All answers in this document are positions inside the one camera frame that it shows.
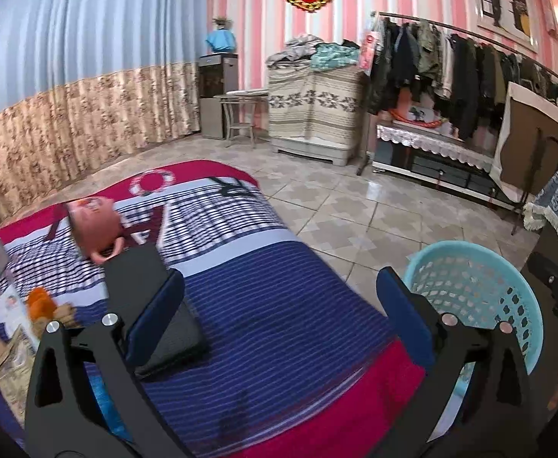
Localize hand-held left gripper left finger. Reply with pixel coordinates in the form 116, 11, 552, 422
24, 243, 194, 458

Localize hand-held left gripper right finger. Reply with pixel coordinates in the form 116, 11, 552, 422
376, 267, 542, 458

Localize light blue plastic basket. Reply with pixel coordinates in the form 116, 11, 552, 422
400, 241, 544, 394

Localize folded black garment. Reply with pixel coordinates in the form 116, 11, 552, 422
133, 303, 209, 379

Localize red and blue printed blanket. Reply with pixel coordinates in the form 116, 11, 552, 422
0, 160, 427, 458

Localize orange plush toy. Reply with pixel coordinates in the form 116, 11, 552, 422
25, 287, 55, 321

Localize brown folding table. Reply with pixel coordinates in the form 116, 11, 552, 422
493, 81, 558, 206

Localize white paper sheet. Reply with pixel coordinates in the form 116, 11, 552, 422
0, 291, 39, 344

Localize clear plastic packaging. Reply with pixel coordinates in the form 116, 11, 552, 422
0, 329, 39, 404

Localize black low cabinet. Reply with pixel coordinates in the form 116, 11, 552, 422
372, 145, 523, 211

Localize metal clothes rack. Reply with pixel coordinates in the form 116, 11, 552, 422
355, 10, 558, 177

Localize white lace cloth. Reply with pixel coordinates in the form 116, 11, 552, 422
376, 123, 497, 173

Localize white appliance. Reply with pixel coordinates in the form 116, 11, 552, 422
272, 131, 361, 168

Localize row of hanging clothes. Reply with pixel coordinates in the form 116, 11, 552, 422
367, 16, 558, 141

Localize beige patterned cover cloth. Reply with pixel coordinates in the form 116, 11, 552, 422
267, 64, 368, 141

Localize small round metal table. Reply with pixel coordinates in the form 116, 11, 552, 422
213, 90, 270, 148

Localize grey water dispenser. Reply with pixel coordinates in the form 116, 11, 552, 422
198, 54, 239, 140

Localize teal cloth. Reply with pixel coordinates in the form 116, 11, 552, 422
310, 43, 361, 71

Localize blue and floral curtain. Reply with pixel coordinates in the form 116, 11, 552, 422
0, 0, 213, 230

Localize pink plastic bag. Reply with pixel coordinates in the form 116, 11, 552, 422
359, 16, 380, 76

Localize blue covered water bottle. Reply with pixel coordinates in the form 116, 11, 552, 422
206, 29, 238, 54

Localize grey cloth pile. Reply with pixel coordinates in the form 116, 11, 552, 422
266, 34, 318, 68

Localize framed wall picture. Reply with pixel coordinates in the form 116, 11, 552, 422
474, 0, 542, 53

